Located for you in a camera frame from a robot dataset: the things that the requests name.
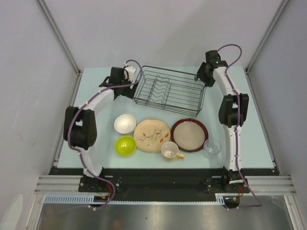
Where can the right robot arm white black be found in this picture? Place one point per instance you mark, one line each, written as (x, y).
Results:
(232, 115)

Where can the red rimmed round plate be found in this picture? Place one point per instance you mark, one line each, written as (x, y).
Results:
(189, 134)

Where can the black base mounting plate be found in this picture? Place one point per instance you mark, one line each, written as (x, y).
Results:
(148, 178)

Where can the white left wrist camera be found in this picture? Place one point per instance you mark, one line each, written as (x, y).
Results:
(129, 71)

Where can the aluminium front rail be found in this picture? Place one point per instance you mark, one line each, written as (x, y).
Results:
(260, 185)

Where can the white bowl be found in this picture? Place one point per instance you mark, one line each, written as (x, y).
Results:
(125, 124)

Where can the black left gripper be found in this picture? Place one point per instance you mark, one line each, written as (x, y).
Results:
(129, 93)

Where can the dark wire dish rack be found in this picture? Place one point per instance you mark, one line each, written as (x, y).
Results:
(171, 90)

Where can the left aluminium frame post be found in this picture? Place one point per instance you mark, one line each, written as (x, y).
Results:
(58, 35)

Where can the beige mug yellow handle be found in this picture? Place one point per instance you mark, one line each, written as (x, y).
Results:
(170, 151)

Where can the aluminium frame post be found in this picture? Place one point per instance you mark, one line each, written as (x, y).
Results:
(58, 35)
(273, 23)

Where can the white slotted cable duct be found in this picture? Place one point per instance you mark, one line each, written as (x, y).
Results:
(213, 199)

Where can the clear plastic cup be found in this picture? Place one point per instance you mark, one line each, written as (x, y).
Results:
(212, 148)

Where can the yellow green bowl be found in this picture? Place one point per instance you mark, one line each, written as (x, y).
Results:
(125, 146)

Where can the right aluminium frame post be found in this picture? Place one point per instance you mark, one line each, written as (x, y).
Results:
(273, 23)

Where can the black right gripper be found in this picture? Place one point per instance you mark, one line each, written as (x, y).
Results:
(209, 82)

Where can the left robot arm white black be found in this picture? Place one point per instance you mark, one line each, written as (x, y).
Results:
(80, 129)

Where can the beige bird pattern plate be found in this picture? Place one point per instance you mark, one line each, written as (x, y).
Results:
(151, 134)

